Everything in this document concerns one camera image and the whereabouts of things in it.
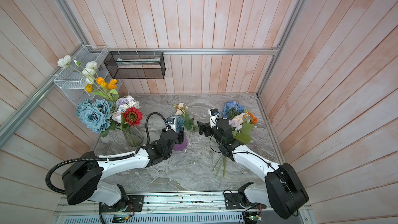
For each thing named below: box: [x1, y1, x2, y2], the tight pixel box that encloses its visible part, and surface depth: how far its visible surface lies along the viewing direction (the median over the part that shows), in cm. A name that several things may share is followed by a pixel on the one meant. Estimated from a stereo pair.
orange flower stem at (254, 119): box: [247, 112, 258, 124], surface depth 100 cm
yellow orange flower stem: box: [84, 77, 120, 107], surface depth 75 cm
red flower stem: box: [119, 106, 144, 134], surface depth 74 cm
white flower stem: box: [57, 54, 99, 85], surface depth 71 cm
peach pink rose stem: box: [173, 102, 198, 131], surface depth 106 cm
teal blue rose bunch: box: [76, 98, 113, 135], surface depth 62 cm
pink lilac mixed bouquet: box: [110, 95, 140, 124], surface depth 76 cm
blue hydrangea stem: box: [221, 100, 247, 120], surface depth 102 cm
